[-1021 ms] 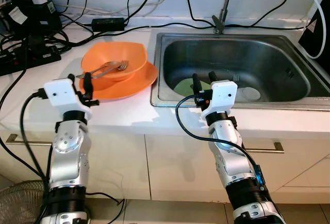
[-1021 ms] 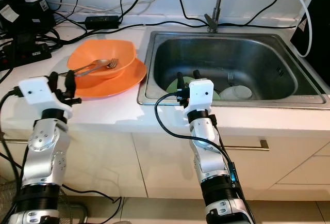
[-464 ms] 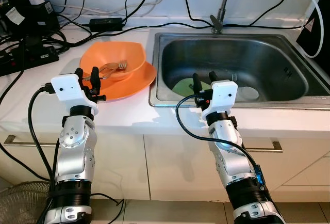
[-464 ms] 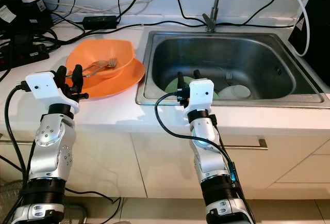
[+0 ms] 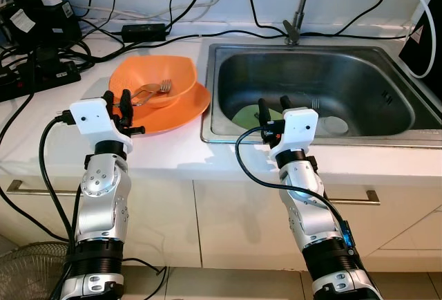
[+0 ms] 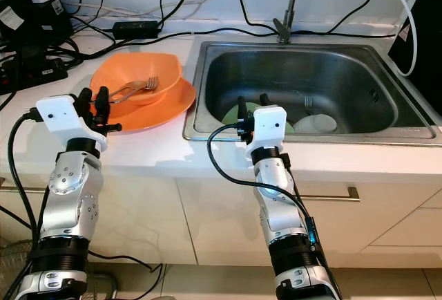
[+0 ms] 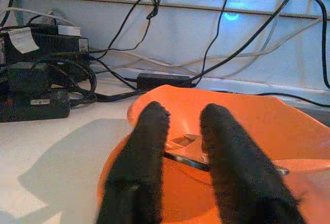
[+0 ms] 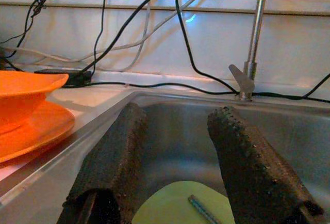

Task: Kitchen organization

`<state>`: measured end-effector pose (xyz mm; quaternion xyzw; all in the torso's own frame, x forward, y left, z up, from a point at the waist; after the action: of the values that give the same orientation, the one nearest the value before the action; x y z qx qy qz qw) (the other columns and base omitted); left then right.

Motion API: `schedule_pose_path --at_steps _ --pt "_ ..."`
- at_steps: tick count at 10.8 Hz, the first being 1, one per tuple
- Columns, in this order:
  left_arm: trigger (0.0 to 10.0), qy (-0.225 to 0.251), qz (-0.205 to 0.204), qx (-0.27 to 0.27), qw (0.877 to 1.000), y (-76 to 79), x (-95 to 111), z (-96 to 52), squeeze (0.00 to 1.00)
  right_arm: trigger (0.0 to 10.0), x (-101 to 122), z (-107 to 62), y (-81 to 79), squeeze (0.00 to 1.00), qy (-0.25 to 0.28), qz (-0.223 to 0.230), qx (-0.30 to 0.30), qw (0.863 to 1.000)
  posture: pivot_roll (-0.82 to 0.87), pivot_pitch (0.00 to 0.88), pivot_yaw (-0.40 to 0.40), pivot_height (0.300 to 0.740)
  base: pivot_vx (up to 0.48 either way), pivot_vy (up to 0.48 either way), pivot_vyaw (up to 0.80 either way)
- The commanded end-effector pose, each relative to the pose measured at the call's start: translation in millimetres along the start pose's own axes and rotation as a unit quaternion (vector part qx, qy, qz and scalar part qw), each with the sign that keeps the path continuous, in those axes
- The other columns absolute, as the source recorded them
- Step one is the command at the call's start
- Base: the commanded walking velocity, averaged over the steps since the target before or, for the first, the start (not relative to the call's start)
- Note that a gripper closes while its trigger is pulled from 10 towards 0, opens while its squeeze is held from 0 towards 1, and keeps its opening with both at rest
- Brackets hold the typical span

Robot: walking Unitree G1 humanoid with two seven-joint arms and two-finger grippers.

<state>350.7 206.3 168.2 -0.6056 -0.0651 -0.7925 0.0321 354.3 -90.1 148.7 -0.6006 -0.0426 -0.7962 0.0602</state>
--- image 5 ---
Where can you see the chrome kitchen faucet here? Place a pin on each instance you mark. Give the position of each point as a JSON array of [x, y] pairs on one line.
[[298, 10]]

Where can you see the orange plastic bowl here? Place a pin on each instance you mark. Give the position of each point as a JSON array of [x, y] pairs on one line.
[[181, 70]]

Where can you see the black power adapter brick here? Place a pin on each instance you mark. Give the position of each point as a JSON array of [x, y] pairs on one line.
[[143, 32]]

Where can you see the light green plate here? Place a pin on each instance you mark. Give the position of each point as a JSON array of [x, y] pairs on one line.
[[245, 117]]

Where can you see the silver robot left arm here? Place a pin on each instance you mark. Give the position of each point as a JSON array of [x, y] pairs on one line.
[[100, 196]]

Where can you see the black power strip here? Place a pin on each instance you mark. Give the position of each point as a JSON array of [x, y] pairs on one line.
[[41, 77]]

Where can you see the black device with white label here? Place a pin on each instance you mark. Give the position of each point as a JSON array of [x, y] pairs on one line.
[[48, 27]]

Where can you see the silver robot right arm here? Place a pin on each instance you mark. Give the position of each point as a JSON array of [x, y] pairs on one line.
[[304, 196]]

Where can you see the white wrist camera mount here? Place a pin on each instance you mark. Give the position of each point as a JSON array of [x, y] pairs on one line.
[[300, 127], [93, 117]]

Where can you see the orange plastic plate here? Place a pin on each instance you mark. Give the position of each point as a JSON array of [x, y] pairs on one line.
[[186, 111]]

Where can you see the stainless steel sink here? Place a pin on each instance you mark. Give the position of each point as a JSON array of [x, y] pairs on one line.
[[331, 72]]

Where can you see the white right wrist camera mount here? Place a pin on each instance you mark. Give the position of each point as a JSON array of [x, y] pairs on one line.
[[300, 127]]

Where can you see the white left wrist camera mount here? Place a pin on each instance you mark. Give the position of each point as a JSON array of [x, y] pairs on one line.
[[93, 117]]

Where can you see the black countertop appliance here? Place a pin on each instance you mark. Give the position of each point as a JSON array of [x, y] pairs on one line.
[[425, 51]]

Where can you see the small white bowl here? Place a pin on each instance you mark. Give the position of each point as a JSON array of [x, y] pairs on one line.
[[335, 126]]

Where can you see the silver metal fork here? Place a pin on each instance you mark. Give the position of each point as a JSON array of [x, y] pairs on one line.
[[315, 105]]

